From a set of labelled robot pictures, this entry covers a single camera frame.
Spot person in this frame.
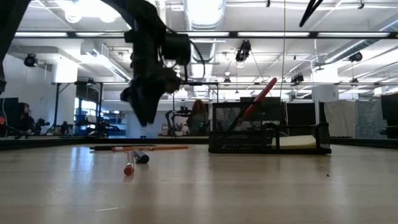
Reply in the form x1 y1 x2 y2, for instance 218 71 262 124
17 102 37 135
185 99 210 137

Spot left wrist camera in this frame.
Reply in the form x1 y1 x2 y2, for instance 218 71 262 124
162 32 192 67

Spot yellow pencil with red eraser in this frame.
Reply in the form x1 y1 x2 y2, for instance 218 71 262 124
111 144 190 152
123 149 136 177

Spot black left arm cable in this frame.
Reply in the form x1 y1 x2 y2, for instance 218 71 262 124
185 39 206 85

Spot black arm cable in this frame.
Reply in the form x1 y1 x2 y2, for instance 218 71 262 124
185 39 206 85
298 0 325 28

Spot black aluminium table frame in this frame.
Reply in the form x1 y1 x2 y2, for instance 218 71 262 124
0 135 398 152

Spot white curtain panel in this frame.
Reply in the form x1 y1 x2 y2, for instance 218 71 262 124
323 100 357 138

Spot red-handled scissors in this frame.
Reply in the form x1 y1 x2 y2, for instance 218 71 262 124
228 77 279 131

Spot grey curtain panel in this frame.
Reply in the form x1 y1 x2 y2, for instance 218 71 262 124
356 100 385 139

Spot black marker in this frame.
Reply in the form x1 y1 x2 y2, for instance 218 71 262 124
132 149 150 165

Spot silver ceiling air duct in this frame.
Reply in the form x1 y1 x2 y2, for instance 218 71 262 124
183 0 227 63

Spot black wall monitor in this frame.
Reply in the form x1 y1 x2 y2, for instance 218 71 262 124
0 97 19 138

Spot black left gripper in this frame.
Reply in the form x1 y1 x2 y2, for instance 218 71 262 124
119 2 182 128

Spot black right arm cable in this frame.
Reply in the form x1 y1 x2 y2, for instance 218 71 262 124
298 0 325 28

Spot yellow sticky note pad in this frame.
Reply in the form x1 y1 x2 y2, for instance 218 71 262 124
279 134 317 150

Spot black mesh desk organizer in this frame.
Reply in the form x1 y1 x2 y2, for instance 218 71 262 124
208 96 332 156

